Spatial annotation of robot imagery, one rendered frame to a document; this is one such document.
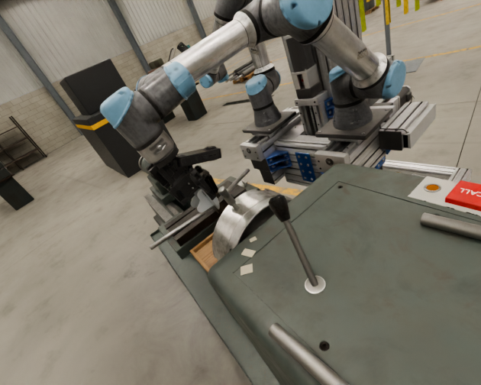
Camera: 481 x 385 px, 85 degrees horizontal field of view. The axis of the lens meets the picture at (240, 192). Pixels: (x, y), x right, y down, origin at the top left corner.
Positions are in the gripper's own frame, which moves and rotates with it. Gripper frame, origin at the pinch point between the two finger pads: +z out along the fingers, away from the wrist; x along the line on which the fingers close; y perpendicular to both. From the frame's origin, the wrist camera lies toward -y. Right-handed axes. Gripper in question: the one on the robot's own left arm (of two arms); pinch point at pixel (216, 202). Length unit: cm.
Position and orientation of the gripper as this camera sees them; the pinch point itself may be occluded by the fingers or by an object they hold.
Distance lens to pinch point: 73.2
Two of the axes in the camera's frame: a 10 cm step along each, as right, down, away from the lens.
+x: 5.5, 2.7, -7.9
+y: -6.7, 7.0, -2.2
